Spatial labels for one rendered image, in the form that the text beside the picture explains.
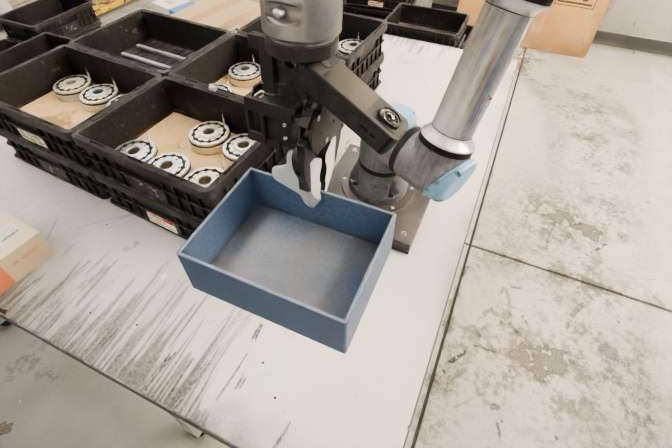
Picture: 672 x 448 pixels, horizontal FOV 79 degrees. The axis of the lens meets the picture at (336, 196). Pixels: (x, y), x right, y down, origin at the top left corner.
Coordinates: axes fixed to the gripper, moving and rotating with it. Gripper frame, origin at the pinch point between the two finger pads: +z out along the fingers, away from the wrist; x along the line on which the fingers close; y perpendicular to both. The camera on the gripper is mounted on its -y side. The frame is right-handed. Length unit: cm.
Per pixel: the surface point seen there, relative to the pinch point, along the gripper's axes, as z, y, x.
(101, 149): 18, 58, -10
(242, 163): 17.6, 28.3, -19.9
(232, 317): 41.9, 20.1, -0.4
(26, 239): 35, 69, 8
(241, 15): 18, 84, -97
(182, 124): 26, 60, -35
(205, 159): 27, 45, -26
